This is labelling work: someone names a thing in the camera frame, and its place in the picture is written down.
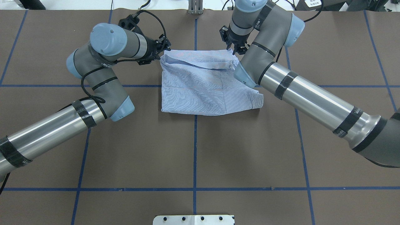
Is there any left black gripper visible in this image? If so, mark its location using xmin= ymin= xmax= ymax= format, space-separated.
xmin=118 ymin=16 xmax=171 ymax=65

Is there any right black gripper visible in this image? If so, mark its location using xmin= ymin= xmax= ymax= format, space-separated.
xmin=219 ymin=26 xmax=249 ymax=55

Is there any blue striped button shirt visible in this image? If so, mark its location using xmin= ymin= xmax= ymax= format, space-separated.
xmin=160 ymin=49 xmax=264 ymax=116

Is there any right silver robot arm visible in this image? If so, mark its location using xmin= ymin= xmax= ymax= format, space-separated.
xmin=219 ymin=0 xmax=400 ymax=168

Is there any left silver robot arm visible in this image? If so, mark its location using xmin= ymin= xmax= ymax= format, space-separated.
xmin=1 ymin=13 xmax=171 ymax=184

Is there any aluminium frame post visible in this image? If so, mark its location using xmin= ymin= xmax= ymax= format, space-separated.
xmin=188 ymin=0 xmax=204 ymax=15

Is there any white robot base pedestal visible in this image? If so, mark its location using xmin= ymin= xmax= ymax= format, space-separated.
xmin=152 ymin=215 xmax=235 ymax=225

